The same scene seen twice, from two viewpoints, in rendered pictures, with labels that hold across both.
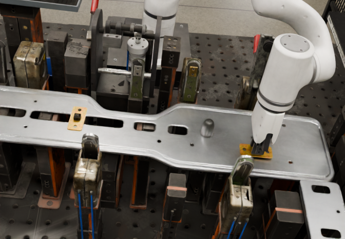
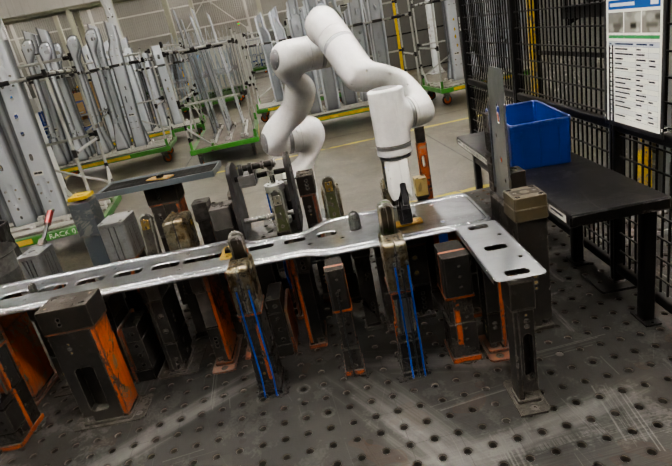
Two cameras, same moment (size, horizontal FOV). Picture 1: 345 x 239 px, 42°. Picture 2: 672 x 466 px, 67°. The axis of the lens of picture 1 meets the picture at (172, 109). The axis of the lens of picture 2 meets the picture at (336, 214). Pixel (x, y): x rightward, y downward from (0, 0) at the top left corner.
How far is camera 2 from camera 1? 0.59 m
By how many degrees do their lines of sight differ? 25
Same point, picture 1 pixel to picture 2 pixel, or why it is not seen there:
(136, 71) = (276, 200)
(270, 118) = (395, 165)
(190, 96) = (335, 213)
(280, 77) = (383, 118)
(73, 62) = (218, 216)
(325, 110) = not seen: hidden behind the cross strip
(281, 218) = (444, 257)
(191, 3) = not seen: hidden behind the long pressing
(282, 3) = (364, 68)
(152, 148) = (303, 249)
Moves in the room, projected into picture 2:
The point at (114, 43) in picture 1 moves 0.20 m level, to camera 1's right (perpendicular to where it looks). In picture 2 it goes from (249, 181) to (318, 168)
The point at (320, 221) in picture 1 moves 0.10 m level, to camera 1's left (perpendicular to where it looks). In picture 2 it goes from (482, 243) to (437, 251)
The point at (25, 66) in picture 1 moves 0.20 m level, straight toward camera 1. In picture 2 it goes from (174, 228) to (184, 250)
